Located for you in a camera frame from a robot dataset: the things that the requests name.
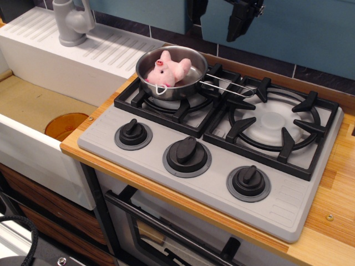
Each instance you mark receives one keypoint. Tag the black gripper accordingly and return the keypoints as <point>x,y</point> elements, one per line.
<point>240,19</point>

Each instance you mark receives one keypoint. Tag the pink stuffed pig toy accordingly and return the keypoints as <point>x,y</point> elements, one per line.
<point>167,73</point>

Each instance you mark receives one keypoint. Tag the stainless steel pan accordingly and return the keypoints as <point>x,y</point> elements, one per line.
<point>191,84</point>

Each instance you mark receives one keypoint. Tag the black middle stove knob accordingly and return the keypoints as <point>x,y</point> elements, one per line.
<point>187,158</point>

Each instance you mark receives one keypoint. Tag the black stove knob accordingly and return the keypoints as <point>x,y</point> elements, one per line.
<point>187,158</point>
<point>248,184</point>
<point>133,136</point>

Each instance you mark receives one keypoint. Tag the black left stove knob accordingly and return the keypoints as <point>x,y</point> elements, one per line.
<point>133,136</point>

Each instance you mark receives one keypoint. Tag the grey toy stove top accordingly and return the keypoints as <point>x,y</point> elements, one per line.
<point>282,213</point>

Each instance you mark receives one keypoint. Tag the black right stove knob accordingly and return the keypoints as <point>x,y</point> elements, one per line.
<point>248,184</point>

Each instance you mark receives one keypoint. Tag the black left burner grate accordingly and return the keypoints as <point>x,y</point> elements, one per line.
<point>190,116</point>

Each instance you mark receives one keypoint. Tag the black burner grate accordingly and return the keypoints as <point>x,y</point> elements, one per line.
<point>284,129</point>
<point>190,116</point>

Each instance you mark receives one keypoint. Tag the black right burner grate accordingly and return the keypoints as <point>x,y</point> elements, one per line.
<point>284,129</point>

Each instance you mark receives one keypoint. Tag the grey toy faucet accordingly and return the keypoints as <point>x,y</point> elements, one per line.
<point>73,25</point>

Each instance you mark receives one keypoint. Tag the white toy sink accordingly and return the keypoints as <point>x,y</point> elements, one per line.
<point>41,80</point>

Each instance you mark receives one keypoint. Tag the wooden drawer fronts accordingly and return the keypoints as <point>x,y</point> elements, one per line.
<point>58,219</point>

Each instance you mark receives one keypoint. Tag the oven door with handle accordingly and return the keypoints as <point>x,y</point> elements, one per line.
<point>123,201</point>

